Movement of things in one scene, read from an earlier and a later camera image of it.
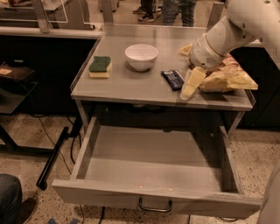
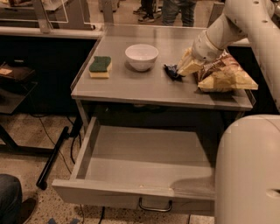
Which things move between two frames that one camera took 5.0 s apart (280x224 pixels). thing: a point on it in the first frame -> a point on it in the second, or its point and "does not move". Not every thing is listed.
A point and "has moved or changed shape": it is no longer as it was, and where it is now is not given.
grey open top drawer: [187, 170] does not move
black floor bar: [52, 158] does not move
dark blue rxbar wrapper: [173, 79] has moved or changed shape
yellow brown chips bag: [228, 74] does not move
